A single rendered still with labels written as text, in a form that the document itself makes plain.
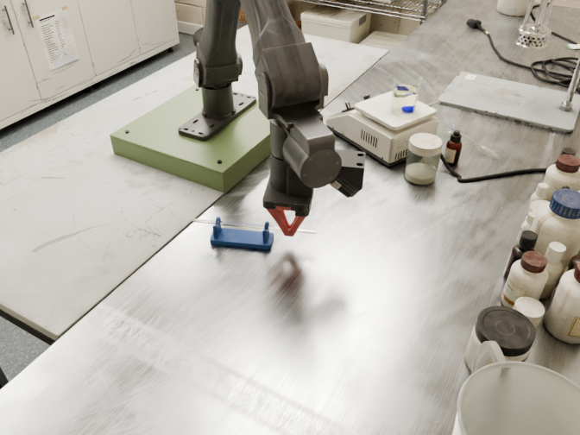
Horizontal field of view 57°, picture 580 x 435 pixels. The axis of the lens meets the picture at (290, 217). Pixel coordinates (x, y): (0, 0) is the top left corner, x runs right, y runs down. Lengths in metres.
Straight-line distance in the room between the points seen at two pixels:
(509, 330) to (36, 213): 0.77
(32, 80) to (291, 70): 2.79
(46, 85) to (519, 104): 2.70
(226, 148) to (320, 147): 0.40
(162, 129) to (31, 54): 2.30
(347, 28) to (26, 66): 1.82
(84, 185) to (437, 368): 0.70
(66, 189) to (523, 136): 0.93
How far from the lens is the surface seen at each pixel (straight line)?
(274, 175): 0.75
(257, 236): 0.86
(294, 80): 0.67
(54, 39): 3.44
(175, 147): 1.04
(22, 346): 2.07
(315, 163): 0.65
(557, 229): 0.82
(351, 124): 1.10
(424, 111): 1.08
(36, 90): 3.41
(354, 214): 0.92
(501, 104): 1.35
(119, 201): 1.00
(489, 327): 0.69
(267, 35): 0.69
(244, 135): 1.06
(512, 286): 0.79
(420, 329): 0.75
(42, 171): 1.13
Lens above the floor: 1.46
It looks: 38 degrees down
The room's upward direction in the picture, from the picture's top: straight up
